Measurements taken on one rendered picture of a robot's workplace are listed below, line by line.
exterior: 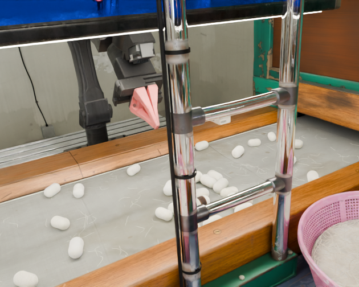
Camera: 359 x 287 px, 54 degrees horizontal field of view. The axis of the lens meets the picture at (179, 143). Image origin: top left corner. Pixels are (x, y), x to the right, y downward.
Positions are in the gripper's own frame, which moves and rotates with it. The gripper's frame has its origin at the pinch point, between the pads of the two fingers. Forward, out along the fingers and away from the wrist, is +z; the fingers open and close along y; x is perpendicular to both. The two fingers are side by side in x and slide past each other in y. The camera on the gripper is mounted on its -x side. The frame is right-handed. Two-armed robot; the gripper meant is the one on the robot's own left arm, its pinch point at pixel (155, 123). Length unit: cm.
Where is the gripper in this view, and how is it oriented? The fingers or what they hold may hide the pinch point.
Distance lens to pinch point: 66.1
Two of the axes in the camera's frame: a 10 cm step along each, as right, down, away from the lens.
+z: 4.1, 8.2, -3.9
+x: -2.6, 5.2, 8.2
